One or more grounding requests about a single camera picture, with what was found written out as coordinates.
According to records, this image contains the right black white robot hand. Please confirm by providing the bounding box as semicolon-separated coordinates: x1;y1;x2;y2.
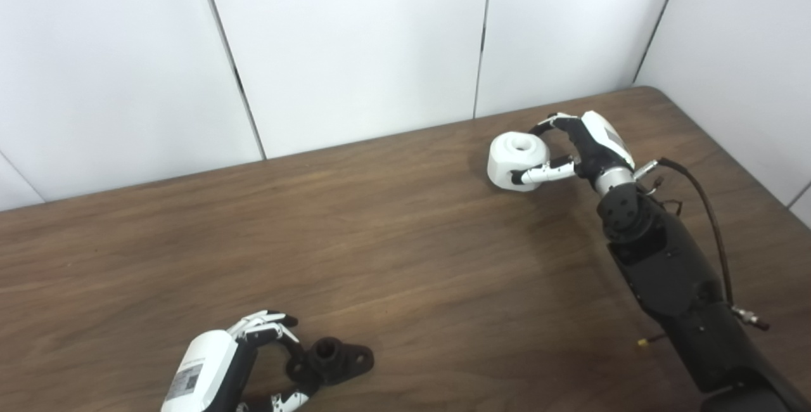
511;110;636;196

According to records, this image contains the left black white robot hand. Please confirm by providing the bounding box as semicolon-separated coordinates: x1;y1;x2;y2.
160;310;317;412

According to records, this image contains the round white piece with hole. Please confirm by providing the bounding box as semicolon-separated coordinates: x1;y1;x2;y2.
487;132;552;192

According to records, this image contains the black flanged holder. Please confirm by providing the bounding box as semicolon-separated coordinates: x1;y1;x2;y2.
286;337;374;387

